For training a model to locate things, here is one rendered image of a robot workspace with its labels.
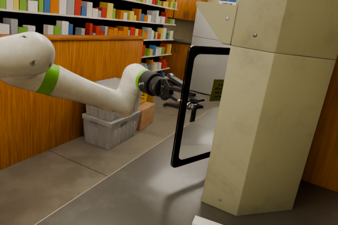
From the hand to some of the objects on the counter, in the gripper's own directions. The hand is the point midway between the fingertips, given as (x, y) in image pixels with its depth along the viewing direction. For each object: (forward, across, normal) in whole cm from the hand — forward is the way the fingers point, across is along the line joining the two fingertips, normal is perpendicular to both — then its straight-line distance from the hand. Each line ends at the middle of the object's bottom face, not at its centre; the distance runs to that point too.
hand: (192, 100), depth 98 cm
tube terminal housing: (+23, -26, +12) cm, 36 cm away
